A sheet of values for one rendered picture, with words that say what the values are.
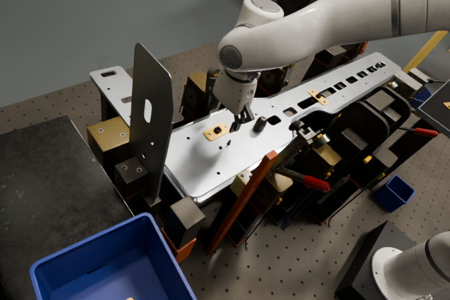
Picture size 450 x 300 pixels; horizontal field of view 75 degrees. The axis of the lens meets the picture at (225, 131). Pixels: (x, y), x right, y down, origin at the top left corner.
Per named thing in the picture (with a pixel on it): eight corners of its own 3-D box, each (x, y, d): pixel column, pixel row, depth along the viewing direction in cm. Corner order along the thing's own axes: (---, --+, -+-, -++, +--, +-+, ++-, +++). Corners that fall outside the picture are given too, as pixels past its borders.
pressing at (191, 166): (370, 48, 157) (372, 45, 156) (406, 73, 148) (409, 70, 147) (140, 144, 75) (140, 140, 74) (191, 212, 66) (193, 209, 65)
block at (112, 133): (118, 191, 95) (119, 115, 70) (130, 210, 92) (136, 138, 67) (93, 203, 90) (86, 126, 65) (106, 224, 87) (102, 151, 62)
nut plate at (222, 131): (223, 122, 87) (224, 119, 86) (232, 130, 85) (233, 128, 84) (201, 132, 82) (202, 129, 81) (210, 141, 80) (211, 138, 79)
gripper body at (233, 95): (267, 77, 68) (251, 111, 76) (238, 52, 72) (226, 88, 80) (245, 85, 63) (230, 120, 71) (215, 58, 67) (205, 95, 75)
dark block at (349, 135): (286, 199, 112) (349, 126, 82) (300, 213, 109) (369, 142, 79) (278, 205, 109) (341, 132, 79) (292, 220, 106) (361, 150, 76)
